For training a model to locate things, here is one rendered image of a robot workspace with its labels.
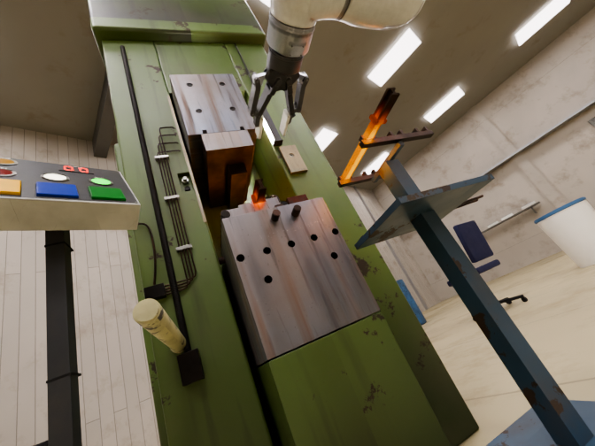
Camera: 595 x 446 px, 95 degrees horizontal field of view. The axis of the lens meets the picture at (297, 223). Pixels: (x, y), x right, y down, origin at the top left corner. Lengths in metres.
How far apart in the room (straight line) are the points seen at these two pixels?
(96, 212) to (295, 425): 0.71
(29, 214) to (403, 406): 1.02
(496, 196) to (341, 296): 10.72
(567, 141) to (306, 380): 11.13
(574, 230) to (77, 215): 4.65
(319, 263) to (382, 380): 0.37
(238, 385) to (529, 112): 11.54
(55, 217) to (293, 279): 0.62
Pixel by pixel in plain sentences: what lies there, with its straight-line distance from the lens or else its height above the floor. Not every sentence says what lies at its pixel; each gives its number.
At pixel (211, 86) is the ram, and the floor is 1.67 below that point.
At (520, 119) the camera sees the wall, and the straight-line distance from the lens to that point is 11.84.
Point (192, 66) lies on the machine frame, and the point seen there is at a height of 2.05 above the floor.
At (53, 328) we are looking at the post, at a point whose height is 0.71.
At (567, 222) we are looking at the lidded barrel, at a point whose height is 0.53.
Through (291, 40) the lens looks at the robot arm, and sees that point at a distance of 0.62.
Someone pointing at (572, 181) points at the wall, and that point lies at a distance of 11.33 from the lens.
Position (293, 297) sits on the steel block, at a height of 0.60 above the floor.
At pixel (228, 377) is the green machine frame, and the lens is 0.99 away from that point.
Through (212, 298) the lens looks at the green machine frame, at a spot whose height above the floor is 0.73.
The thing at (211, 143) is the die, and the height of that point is 1.30.
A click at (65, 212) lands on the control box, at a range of 0.85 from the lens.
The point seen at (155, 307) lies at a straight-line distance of 0.57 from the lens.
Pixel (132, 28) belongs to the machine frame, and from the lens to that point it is 2.07.
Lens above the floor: 0.46
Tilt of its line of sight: 23 degrees up
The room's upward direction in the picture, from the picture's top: 24 degrees counter-clockwise
